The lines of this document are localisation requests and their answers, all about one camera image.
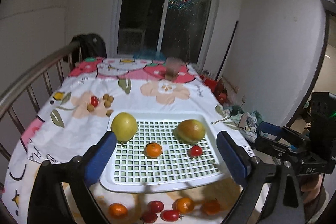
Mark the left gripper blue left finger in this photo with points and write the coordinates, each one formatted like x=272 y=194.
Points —
x=97 y=157

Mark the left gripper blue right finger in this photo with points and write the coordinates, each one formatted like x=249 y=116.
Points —
x=235 y=157

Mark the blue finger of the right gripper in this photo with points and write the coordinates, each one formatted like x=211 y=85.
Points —
x=269 y=130

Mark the mandarin orange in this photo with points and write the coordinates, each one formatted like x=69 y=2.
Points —
x=117 y=211
x=184 y=205
x=211 y=207

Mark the red cherry tomato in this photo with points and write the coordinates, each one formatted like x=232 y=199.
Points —
x=171 y=215
x=155 y=206
x=149 y=217

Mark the person's right hand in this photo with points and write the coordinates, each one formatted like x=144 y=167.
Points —
x=313 y=190

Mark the pile of clothes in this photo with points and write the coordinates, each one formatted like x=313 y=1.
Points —
x=245 y=122

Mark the cherry tomato in tray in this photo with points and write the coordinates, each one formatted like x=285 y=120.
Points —
x=195 y=151

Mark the yellow-green pear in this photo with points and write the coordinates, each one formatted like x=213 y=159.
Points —
x=124 y=126

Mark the floral printed tablecloth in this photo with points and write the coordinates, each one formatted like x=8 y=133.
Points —
x=65 y=128

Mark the green-red mango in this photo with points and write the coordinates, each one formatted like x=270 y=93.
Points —
x=190 y=131

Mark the small mandarin in tray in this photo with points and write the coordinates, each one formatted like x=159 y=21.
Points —
x=153 y=150

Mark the cherry tomato near longans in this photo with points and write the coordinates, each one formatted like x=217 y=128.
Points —
x=94 y=101

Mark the white plastic grid tray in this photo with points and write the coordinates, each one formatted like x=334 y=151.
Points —
x=155 y=160

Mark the red box on floor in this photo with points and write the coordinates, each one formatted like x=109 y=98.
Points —
x=217 y=88

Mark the metal bed railing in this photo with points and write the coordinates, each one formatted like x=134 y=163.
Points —
x=23 y=99

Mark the translucent plastic cup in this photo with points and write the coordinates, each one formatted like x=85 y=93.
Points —
x=173 y=65

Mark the black bag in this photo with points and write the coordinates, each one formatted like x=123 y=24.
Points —
x=91 y=45

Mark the sliding glass window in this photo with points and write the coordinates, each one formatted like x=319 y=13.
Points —
x=177 y=28

